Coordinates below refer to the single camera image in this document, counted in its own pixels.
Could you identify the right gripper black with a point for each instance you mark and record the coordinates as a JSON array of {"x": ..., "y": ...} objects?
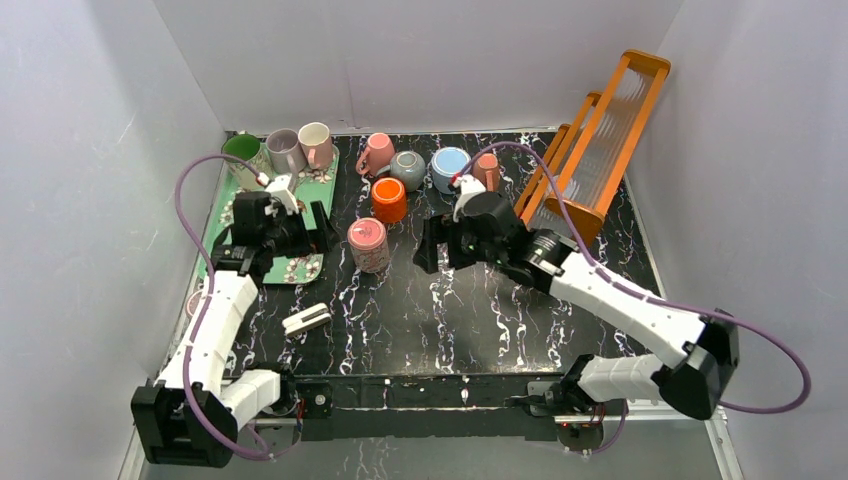
[{"x": 441, "y": 240}]

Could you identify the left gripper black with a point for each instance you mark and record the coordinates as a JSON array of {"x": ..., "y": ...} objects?
[{"x": 308, "y": 230}]

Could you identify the pink patterned mug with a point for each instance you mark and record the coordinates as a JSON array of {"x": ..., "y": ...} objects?
[{"x": 368, "y": 240}]

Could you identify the lavender ribbed mug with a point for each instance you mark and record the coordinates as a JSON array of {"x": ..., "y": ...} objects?
[{"x": 285, "y": 151}]

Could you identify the cream cartoon mug green interior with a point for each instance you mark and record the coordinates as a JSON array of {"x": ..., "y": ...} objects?
[{"x": 251, "y": 150}]

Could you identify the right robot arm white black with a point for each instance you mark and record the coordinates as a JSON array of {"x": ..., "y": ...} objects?
[{"x": 691, "y": 357}]

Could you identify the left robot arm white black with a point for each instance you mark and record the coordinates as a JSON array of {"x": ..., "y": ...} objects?
[{"x": 187, "y": 416}]

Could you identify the orange upside-down mug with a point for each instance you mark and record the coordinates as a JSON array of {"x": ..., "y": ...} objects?
[{"x": 389, "y": 201}]

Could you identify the light blue upside-down mug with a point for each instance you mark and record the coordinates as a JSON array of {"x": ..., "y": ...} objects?
[{"x": 444, "y": 164}]

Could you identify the grey upside-down mug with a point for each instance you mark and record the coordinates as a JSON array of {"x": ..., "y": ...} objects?
[{"x": 408, "y": 167}]

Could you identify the salmon upside-down mug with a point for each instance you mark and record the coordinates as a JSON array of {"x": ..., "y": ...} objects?
[{"x": 486, "y": 169}]

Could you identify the pink upside-down mug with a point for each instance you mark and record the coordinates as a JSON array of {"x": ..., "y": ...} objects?
[{"x": 377, "y": 155}]

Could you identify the pinkish mug beside table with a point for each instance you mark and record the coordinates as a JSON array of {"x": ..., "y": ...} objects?
[{"x": 192, "y": 303}]

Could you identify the green floral serving tray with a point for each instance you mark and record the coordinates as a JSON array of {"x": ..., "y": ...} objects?
[{"x": 268, "y": 223}]

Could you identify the white black small device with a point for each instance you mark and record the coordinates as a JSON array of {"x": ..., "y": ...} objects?
[{"x": 307, "y": 319}]

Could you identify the orange wooden dish rack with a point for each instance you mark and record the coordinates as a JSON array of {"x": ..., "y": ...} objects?
[{"x": 589, "y": 156}]

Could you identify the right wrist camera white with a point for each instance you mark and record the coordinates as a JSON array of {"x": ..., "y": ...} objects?
[{"x": 466, "y": 186}]

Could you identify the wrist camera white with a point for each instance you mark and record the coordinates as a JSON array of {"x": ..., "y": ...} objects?
[
  {"x": 466, "y": 186},
  {"x": 282, "y": 189}
]

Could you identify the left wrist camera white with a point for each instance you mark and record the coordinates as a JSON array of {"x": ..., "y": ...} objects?
[{"x": 282, "y": 189}]

